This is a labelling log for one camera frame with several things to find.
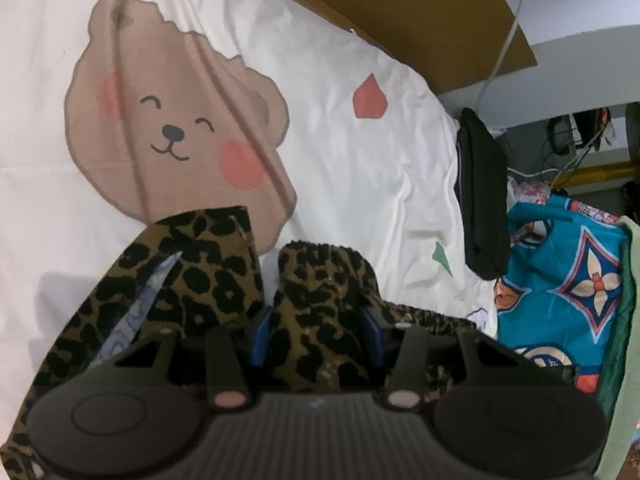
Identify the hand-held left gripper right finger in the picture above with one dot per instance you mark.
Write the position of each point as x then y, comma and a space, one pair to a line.
371, 332

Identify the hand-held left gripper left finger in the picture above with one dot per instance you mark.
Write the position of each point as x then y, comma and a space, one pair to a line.
260, 336

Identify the leopard print garment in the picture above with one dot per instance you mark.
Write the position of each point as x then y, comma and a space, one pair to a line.
215, 270

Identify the black folded garment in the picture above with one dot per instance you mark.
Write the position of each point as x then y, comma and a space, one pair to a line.
482, 200

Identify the white bear printed blanket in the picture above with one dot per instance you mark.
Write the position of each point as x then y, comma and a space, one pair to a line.
325, 160

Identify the teal printed cloth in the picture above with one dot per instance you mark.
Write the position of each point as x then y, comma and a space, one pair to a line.
560, 280

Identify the light green cloth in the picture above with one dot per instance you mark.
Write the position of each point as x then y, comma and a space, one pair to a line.
625, 360

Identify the yellow pipe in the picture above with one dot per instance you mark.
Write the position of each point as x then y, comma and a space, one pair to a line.
600, 172

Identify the brown cardboard box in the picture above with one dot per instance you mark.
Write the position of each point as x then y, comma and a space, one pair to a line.
425, 15

